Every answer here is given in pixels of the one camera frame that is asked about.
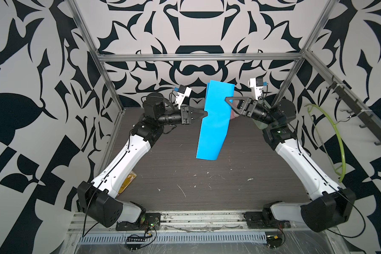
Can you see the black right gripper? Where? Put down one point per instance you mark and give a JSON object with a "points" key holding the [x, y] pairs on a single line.
{"points": [[247, 108]]}

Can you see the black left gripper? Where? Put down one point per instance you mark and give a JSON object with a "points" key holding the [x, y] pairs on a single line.
{"points": [[185, 115]]}

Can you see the blue rectangular paper sheet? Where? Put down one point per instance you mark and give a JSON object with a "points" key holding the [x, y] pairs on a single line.
{"points": [[215, 125]]}

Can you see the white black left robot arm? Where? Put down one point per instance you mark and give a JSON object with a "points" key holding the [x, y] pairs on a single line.
{"points": [[97, 198]]}

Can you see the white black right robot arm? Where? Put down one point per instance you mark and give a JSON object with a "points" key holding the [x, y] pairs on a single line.
{"points": [[329, 205]]}

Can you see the white plush toy pink shirt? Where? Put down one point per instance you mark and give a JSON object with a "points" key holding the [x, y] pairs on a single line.
{"points": [[233, 115]]}

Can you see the green tissue box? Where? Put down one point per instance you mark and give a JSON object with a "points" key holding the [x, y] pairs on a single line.
{"points": [[260, 125]]}

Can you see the yellow plastic packet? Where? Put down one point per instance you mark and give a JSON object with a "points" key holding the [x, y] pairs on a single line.
{"points": [[132, 175]]}

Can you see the black connector board right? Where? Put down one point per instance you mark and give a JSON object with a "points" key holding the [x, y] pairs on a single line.
{"points": [[274, 241]]}

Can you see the black connector board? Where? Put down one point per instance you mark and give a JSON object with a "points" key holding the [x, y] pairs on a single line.
{"points": [[136, 242], [274, 241]]}

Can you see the black connector board left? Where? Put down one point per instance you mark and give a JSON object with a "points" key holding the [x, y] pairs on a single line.
{"points": [[136, 242]]}

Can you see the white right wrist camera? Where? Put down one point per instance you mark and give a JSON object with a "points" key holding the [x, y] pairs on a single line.
{"points": [[258, 88]]}

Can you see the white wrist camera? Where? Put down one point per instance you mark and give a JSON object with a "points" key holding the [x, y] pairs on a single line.
{"points": [[182, 92], [258, 88]]}

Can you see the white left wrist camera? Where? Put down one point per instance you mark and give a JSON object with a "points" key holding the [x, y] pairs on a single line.
{"points": [[182, 92]]}

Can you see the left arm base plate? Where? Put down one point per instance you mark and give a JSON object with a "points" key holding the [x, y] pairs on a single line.
{"points": [[147, 219]]}

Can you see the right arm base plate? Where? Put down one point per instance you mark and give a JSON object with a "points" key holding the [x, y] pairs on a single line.
{"points": [[257, 220]]}

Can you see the white slotted cable duct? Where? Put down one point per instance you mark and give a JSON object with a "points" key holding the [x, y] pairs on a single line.
{"points": [[182, 237]]}

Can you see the black wall hook rack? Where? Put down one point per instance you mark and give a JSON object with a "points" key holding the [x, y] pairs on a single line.
{"points": [[369, 118]]}

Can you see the aluminium frame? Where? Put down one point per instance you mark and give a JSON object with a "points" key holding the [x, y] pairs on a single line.
{"points": [[153, 46]]}

